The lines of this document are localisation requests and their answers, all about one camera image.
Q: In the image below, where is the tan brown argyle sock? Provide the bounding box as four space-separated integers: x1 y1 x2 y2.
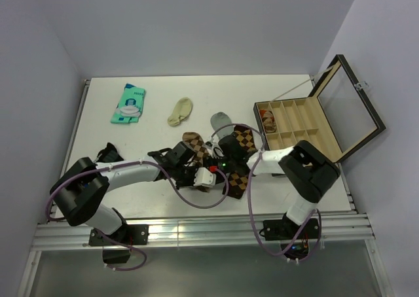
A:
181 131 213 193

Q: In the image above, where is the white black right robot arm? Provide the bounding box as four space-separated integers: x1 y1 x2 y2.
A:
204 135 340 238

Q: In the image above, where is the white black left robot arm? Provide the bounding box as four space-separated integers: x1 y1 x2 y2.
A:
49 142 216 244

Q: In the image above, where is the dark brown argyle sock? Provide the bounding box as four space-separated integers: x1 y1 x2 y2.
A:
219 125 257 200

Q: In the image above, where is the grey ankle sock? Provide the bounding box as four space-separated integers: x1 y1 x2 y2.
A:
210 112 234 140

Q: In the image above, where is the rolled orange argyle sock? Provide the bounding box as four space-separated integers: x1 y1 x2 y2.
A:
259 109 278 133

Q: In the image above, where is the cream ankle sock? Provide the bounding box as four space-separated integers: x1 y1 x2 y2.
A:
167 97 193 127

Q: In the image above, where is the black blue sock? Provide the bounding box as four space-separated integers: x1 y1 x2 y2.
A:
94 143 124 163

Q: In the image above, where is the green patterned sock pair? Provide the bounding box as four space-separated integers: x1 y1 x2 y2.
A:
110 84 146 124

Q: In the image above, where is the black compartment box with lid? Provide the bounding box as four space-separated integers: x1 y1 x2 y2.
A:
253 54 386 163

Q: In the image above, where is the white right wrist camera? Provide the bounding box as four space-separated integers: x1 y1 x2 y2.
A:
205 141 224 158

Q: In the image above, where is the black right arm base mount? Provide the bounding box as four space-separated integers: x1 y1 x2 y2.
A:
259 216 320 241

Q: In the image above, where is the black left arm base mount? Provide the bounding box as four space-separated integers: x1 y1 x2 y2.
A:
88 224 149 247

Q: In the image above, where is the aluminium frame rail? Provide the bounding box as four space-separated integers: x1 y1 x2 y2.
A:
18 75 393 296

